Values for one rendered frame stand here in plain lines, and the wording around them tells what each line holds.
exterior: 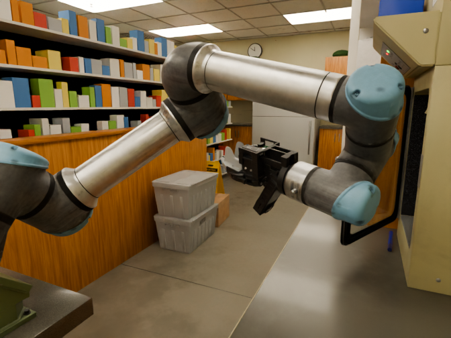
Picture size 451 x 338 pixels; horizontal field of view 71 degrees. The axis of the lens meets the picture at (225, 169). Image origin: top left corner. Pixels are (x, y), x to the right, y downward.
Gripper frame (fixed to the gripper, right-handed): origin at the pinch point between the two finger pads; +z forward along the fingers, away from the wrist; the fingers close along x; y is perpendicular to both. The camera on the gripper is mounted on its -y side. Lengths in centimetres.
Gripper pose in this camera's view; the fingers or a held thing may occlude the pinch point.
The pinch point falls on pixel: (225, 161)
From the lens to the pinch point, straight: 76.2
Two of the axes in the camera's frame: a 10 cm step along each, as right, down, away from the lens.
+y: -0.9, -8.9, -4.5
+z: -6.7, -2.8, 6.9
